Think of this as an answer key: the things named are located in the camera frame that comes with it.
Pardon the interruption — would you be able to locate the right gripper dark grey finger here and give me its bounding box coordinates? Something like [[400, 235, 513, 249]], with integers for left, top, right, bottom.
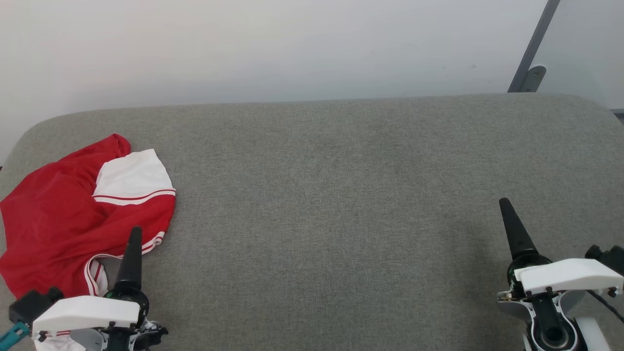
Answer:
[[499, 197, 551, 274]]

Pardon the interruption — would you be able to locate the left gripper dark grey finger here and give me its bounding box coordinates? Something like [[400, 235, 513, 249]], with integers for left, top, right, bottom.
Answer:
[[106, 226, 148, 297]]

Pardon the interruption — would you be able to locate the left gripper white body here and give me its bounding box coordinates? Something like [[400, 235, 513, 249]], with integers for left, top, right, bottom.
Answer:
[[32, 289, 150, 342]]

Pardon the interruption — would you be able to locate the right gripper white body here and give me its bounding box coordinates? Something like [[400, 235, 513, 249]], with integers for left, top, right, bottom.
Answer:
[[497, 257, 624, 304]]

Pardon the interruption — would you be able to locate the red and white jersey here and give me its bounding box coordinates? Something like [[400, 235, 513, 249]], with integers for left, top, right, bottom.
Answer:
[[0, 134, 176, 351]]

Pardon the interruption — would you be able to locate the teal connector board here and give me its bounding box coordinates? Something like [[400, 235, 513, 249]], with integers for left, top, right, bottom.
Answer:
[[0, 321, 31, 348]]

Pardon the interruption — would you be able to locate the grey fabric sofa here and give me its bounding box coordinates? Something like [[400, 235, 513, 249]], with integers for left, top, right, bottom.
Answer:
[[0, 93, 624, 351]]

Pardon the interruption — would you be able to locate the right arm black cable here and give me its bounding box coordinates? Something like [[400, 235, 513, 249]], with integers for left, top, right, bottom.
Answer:
[[586, 290, 624, 323]]

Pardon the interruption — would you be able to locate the grey metal bracket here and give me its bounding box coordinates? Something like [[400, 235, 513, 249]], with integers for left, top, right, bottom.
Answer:
[[524, 65, 547, 93]]

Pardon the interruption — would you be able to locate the grey metal post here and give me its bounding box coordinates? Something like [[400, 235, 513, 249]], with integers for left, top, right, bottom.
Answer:
[[507, 0, 561, 93]]

